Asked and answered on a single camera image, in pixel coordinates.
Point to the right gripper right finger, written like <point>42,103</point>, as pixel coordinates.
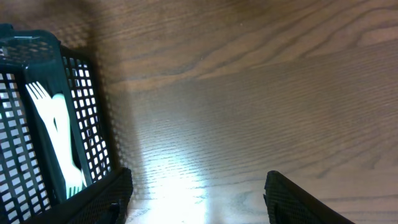
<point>287,203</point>

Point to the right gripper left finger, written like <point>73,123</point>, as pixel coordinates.
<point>105,201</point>

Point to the white plastic fork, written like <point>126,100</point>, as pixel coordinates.
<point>46,109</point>
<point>74,177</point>

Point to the black plastic basket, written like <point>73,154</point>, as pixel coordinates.
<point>31,178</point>

